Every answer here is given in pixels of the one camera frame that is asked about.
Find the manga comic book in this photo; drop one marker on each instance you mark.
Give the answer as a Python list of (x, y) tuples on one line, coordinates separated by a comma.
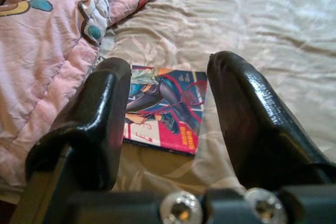
[(162, 95)]

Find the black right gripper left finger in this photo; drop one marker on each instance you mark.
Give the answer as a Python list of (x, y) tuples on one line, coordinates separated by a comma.
[(99, 129)]

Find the pink cartoon quilt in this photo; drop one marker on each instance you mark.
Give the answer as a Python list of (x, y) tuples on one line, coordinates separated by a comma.
[(39, 64)]

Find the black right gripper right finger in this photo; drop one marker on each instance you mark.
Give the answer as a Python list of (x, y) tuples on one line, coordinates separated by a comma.
[(249, 129)]

